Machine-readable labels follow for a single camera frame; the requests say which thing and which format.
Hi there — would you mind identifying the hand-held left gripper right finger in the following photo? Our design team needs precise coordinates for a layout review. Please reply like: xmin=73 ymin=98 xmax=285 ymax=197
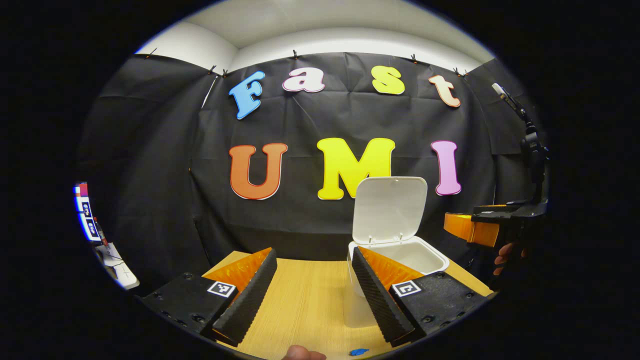
xmin=351 ymin=246 xmax=493 ymax=349

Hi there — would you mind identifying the white desktop garbage bin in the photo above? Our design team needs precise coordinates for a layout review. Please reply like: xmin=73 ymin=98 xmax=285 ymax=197
xmin=342 ymin=176 xmax=451 ymax=329

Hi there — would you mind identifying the wooden desktop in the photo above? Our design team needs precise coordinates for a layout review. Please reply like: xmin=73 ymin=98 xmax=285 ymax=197
xmin=202 ymin=250 xmax=493 ymax=360

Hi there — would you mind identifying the white side table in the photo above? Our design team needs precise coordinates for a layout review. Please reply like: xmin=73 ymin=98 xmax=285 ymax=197
xmin=95 ymin=242 xmax=141 ymax=291

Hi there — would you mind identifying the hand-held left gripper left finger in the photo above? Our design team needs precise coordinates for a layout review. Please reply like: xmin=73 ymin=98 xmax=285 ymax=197
xmin=138 ymin=247 xmax=279 ymax=348

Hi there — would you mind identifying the bright computer screen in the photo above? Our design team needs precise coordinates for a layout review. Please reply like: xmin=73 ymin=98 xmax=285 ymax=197
xmin=74 ymin=182 xmax=103 ymax=244

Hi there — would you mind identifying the black backdrop cloth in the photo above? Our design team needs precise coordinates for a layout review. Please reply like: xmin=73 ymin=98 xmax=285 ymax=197
xmin=75 ymin=51 xmax=551 ymax=296

